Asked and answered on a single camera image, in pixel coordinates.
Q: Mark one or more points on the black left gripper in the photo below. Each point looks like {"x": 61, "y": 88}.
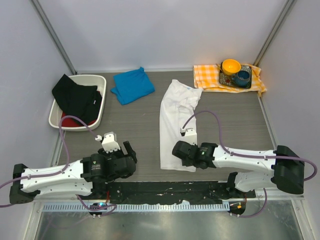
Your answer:
{"x": 130, "y": 154}

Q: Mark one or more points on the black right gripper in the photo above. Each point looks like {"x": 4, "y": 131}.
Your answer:
{"x": 178, "y": 150}

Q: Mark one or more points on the white t shirt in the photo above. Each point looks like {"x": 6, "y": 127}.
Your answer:
{"x": 177, "y": 106}

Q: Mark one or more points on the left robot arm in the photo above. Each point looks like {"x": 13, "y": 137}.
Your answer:
{"x": 87, "y": 177}

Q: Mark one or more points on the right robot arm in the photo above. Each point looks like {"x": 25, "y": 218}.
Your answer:
{"x": 280, "y": 168}

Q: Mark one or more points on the blue folded t shirt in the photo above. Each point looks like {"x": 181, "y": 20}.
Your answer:
{"x": 131, "y": 86}

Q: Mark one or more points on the black t shirt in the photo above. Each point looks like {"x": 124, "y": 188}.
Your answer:
{"x": 77, "y": 100}

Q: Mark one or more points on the yellow checkered cloth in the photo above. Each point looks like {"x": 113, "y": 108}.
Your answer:
{"x": 206, "y": 77}

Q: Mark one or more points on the dark patterned tray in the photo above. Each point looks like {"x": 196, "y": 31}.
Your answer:
{"x": 227, "y": 80}

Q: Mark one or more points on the white plastic bin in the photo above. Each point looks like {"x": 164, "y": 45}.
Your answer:
{"x": 56, "y": 113}

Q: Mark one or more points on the blue mug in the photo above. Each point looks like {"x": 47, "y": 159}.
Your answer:
{"x": 241, "y": 79}

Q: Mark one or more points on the yellow bowl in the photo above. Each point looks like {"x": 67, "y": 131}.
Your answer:
{"x": 230, "y": 67}

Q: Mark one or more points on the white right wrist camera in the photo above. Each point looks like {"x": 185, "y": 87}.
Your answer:
{"x": 189, "y": 135}

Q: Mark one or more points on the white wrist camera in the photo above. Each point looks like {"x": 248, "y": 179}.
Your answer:
{"x": 189, "y": 135}
{"x": 108, "y": 142}

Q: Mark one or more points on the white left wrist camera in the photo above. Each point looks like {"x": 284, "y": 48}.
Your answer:
{"x": 108, "y": 142}

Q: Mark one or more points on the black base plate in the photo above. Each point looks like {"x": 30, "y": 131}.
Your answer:
{"x": 168, "y": 193}

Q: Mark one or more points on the slotted cable duct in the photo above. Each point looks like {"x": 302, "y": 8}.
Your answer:
{"x": 185, "y": 206}

